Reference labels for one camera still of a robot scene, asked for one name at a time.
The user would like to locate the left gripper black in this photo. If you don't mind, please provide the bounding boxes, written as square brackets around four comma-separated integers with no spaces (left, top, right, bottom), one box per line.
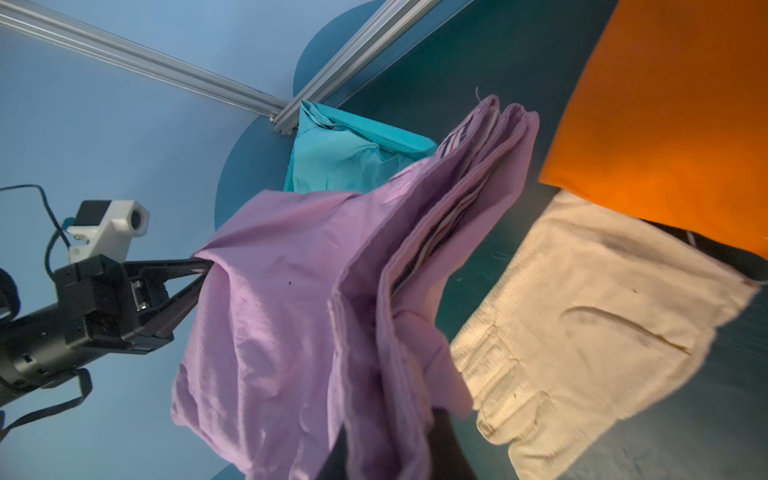
[53,256,213,354]

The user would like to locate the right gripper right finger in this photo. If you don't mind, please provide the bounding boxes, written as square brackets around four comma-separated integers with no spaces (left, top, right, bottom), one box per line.
[427,409,476,480]

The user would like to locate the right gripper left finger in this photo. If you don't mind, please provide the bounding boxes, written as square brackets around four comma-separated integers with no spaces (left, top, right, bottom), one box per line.
[316,428,348,480]

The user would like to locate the purple pants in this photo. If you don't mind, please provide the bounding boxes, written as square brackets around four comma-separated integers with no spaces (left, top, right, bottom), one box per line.
[171,96,540,479]

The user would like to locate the teal pants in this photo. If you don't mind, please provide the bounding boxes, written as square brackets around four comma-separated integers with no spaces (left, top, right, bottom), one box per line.
[283,101,437,194]

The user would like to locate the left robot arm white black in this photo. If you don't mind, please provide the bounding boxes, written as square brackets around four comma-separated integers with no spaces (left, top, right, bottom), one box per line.
[1,255,212,436]

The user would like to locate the cream folded shorts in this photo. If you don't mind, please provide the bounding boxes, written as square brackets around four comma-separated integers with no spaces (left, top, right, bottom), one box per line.
[451,191,758,479]

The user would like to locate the folded orange pants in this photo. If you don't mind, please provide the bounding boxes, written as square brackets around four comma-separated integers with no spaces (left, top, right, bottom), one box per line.
[540,1,767,256]

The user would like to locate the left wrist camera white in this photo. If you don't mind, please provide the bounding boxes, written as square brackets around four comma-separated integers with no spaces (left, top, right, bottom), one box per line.
[66,200,150,264]

